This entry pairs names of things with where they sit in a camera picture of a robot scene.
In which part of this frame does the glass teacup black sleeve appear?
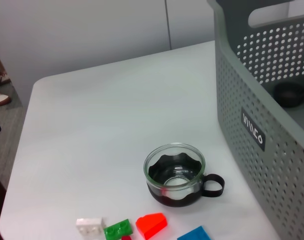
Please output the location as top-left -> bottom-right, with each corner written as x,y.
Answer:
143,142 -> 225,208

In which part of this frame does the grey perforated plastic storage bin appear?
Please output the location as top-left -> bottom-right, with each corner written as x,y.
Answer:
206,0 -> 304,240

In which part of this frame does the bright red curved block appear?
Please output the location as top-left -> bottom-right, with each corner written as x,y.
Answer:
135,212 -> 168,240

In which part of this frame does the blue square plate block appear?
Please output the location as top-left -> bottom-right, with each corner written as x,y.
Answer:
176,225 -> 214,240

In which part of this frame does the green toy brick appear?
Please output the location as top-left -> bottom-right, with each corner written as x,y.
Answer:
103,218 -> 134,240

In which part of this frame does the white toy brick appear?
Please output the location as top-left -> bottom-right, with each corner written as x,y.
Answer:
76,216 -> 104,236

